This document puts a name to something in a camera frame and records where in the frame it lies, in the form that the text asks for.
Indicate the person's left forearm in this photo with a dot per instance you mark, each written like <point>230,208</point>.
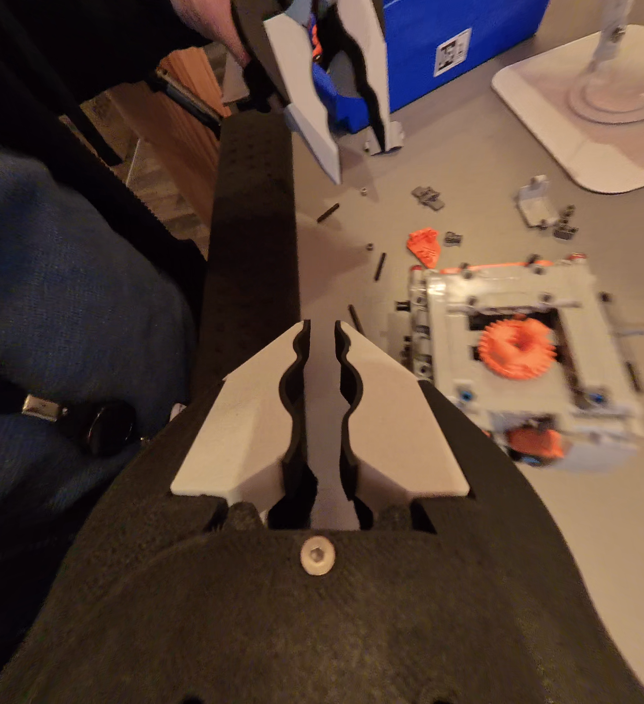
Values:
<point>102,17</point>

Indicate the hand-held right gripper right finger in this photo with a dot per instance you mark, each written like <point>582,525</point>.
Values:
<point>404,440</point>

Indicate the blue bin with square tag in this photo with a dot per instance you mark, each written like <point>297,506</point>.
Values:
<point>410,44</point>

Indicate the grey orange toy brick assembly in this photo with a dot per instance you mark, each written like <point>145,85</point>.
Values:
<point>454,308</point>

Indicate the grey track link piece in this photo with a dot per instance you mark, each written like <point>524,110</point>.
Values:
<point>429,198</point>

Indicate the metal key clip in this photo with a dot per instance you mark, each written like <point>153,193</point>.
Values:
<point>41,408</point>

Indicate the white book stand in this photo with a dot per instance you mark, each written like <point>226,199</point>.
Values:
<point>586,154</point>

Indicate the black pin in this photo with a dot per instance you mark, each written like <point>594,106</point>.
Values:
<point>327,212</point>
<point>355,319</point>

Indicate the black perforated armrest pad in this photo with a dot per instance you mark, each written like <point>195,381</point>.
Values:
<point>250,253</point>

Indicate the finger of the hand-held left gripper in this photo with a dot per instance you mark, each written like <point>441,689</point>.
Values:
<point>300,88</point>
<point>371,55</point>

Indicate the small grey brick connector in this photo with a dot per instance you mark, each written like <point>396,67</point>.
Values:
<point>454,238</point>

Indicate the black key fob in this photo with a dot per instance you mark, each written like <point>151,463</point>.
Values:
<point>107,427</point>

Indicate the person's jeans leg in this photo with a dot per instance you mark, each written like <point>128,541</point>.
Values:
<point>69,297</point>

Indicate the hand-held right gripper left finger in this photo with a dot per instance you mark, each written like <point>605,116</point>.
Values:
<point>239,440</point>

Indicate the black axle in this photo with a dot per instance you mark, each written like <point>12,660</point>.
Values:
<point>380,264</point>

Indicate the grey brick beam with holes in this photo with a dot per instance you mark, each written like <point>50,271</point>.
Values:
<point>565,226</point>

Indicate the orange brick panel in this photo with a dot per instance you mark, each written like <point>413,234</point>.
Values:
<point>423,246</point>

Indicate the light grey curved brick panel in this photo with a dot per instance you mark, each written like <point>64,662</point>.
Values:
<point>536,204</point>

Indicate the person's left hand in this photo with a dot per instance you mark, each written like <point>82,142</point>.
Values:
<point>206,20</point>

